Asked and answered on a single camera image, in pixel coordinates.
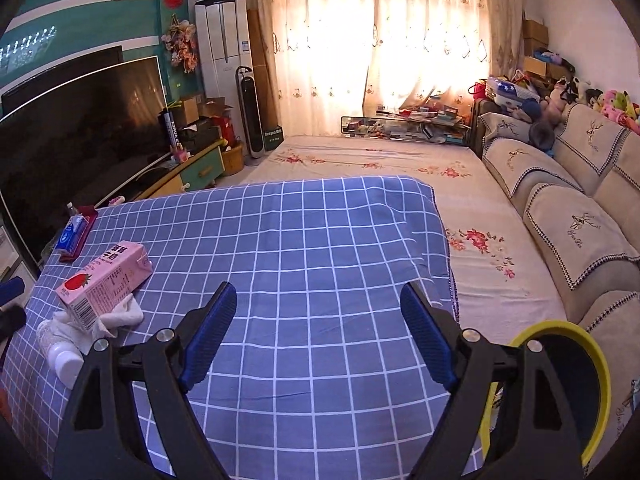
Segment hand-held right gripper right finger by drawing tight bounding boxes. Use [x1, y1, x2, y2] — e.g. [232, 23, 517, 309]
[400, 281, 586, 480]

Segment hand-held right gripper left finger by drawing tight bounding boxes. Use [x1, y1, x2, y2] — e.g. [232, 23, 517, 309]
[52, 281, 238, 480]

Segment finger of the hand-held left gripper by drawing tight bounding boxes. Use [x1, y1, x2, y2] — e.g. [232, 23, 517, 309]
[0, 305, 27, 348]
[0, 279, 26, 307]

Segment small white plastic bottle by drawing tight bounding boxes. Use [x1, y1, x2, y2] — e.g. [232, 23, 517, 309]
[37, 320, 86, 390]

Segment yellow rimmed trash bin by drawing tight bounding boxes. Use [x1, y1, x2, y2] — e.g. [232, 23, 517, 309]
[477, 322, 612, 471]

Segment blue tissue pack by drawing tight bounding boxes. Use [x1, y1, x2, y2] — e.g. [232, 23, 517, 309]
[55, 214, 87, 253]

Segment pink milk carton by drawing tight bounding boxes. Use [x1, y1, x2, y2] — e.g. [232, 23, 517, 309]
[55, 241, 153, 333]

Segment white cloth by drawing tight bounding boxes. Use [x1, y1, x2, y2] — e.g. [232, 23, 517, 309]
[52, 292, 146, 356]

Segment red tray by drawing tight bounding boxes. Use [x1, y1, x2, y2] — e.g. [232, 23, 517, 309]
[59, 205, 98, 263]

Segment blue checked tablecloth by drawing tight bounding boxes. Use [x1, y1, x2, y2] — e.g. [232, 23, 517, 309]
[0, 176, 461, 480]

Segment curved television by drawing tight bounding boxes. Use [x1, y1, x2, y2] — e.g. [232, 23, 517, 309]
[0, 55, 171, 266]

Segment yellow and teal television cabinet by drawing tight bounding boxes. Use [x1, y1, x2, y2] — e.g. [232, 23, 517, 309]
[0, 137, 226, 291]

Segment floral cream sheet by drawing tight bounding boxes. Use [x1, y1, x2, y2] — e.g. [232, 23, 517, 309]
[240, 135, 571, 331]

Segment wooden bucket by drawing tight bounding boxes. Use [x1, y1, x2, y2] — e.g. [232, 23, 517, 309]
[220, 141, 246, 176]

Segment beige sofa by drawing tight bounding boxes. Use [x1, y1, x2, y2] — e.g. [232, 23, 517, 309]
[472, 97, 640, 461]

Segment cluttered glass coffee table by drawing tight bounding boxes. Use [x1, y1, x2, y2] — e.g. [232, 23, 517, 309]
[341, 110, 473, 147]

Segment red box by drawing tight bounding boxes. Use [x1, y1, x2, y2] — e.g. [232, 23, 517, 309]
[212, 116, 236, 146]

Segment green box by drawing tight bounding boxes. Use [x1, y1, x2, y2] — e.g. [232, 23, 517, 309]
[262, 124, 286, 152]

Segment black printed tube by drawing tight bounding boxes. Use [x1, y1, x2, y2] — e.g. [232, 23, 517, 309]
[160, 110, 179, 148]

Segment black tower fan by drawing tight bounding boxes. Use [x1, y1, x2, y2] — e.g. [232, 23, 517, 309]
[235, 66, 265, 159]

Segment open cardboard box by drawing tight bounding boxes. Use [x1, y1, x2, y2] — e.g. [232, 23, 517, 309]
[172, 96, 201, 126]
[200, 97, 233, 118]

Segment star print bag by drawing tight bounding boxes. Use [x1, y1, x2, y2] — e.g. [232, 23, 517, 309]
[487, 77, 538, 108]

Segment cream embroidered curtains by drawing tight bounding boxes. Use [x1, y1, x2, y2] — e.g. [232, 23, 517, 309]
[242, 0, 526, 136]

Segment white standing air conditioner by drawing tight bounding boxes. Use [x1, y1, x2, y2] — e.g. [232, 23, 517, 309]
[194, 0, 257, 106]

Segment artificial flower bunch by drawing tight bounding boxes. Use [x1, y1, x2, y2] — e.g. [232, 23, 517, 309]
[162, 17, 198, 73]

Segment pile of plush toys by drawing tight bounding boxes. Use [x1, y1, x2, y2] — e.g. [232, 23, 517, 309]
[537, 77, 640, 136]

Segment stacked cardboard boxes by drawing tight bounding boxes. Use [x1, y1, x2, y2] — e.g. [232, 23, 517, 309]
[522, 19, 549, 58]

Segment black wall screen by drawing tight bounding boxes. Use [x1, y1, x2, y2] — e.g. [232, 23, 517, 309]
[0, 45, 124, 106]

